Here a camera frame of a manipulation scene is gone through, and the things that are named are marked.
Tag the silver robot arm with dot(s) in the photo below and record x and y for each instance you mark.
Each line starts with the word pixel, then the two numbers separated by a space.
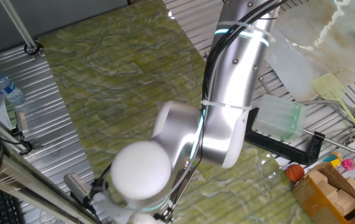
pixel 233 93

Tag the green marble pattern mat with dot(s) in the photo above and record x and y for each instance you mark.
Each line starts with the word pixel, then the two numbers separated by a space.
pixel 118 93

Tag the translucent plastic box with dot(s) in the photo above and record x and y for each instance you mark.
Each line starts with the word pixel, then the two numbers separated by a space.
pixel 278 118

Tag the black C-clamp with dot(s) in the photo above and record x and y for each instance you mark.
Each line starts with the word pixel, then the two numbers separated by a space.
pixel 289 152

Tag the small toy basketball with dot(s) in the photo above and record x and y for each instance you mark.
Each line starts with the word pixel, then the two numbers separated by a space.
pixel 295 173

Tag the yellow-green plastic spatula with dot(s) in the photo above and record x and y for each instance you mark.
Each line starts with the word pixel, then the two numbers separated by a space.
pixel 328 87

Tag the white marble pattern sheet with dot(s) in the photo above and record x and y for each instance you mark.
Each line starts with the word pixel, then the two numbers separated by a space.
pixel 308 31

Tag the wooden block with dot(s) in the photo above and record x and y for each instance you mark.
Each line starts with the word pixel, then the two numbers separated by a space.
pixel 326 190
pixel 317 178
pixel 346 202

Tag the brown cardboard box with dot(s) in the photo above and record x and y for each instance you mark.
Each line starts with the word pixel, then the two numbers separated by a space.
pixel 314 202

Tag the yellow toy cube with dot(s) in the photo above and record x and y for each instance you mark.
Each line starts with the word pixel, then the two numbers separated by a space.
pixel 335 162

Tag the clear water bottle blue cap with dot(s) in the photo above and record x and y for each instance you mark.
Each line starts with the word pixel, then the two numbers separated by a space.
pixel 9 91

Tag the pink plastic toy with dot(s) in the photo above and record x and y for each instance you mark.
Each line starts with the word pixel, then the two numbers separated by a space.
pixel 348 164

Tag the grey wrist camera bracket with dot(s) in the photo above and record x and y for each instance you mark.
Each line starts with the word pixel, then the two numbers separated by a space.
pixel 112 207

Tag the large silver ridged camera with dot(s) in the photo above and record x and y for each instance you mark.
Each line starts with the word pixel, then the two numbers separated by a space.
pixel 78 186

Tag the small silver ridged camera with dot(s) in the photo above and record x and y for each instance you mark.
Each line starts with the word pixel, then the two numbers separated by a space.
pixel 21 123

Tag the metal camera mount with ties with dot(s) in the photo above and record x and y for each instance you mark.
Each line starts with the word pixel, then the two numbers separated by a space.
pixel 25 146

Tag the metal camera pole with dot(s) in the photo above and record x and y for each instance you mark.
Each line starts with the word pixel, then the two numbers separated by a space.
pixel 18 23

